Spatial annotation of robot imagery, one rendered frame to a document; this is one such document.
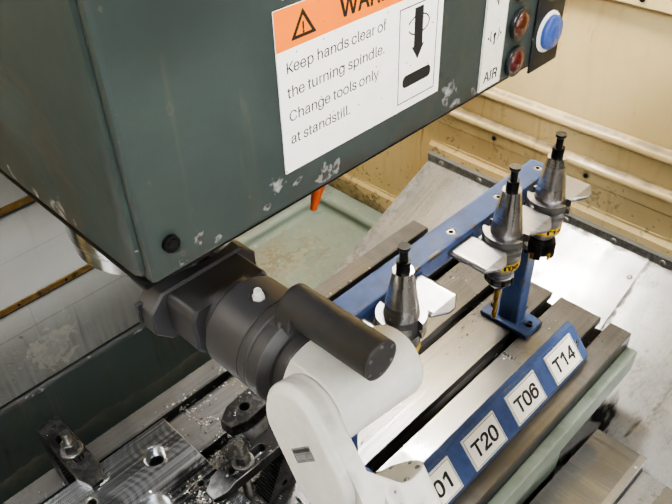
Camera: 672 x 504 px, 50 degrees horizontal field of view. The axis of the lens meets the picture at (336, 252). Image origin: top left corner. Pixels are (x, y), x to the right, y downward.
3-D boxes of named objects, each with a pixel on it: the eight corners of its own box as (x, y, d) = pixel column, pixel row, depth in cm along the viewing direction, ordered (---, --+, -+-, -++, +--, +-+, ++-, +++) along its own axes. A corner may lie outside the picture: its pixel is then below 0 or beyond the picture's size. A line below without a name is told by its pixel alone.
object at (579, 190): (597, 191, 108) (598, 186, 107) (579, 206, 105) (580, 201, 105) (556, 174, 112) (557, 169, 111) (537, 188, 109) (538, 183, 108)
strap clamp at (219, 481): (296, 481, 106) (289, 417, 96) (226, 543, 99) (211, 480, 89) (281, 468, 108) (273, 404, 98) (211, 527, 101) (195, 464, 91)
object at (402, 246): (404, 263, 83) (405, 239, 81) (413, 270, 82) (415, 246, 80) (392, 268, 82) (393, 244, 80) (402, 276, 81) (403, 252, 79)
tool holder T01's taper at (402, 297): (404, 294, 89) (406, 252, 85) (427, 315, 86) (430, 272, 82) (375, 309, 87) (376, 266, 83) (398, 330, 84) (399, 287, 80)
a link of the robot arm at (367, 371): (322, 352, 68) (416, 418, 62) (233, 403, 61) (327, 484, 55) (333, 249, 62) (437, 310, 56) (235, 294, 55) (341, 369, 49)
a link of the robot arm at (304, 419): (331, 346, 62) (399, 488, 61) (250, 392, 56) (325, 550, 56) (377, 330, 57) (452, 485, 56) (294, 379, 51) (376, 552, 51)
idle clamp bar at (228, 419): (348, 357, 125) (348, 331, 120) (241, 458, 109) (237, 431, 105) (326, 344, 127) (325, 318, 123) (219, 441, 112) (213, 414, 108)
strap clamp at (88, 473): (123, 513, 103) (98, 450, 93) (103, 529, 101) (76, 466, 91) (76, 459, 110) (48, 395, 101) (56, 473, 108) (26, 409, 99)
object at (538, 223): (558, 223, 102) (559, 219, 101) (537, 240, 99) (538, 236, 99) (516, 204, 106) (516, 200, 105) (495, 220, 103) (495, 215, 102)
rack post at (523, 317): (542, 324, 130) (572, 187, 111) (525, 340, 127) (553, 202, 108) (496, 298, 135) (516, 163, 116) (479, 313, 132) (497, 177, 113)
